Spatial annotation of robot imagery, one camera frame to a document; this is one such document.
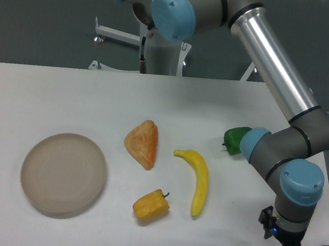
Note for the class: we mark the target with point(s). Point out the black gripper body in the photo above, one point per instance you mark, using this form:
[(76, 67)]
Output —
[(287, 232)]

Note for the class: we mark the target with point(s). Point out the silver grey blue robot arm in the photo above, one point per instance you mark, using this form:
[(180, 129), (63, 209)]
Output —
[(280, 158)]

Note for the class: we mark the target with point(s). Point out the green bell pepper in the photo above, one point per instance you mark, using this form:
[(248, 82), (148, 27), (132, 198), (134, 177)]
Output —
[(232, 138)]

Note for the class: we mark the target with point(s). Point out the yellow orange bell pepper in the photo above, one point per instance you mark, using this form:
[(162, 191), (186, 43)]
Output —
[(151, 205)]

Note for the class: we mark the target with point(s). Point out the yellow banana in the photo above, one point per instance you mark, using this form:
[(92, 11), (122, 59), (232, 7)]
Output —
[(198, 163)]

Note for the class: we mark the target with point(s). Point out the orange triangular bread pastry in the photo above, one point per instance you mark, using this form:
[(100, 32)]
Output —
[(142, 142)]

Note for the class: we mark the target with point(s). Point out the beige round plate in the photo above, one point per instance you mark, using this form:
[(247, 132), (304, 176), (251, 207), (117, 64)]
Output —
[(63, 174)]

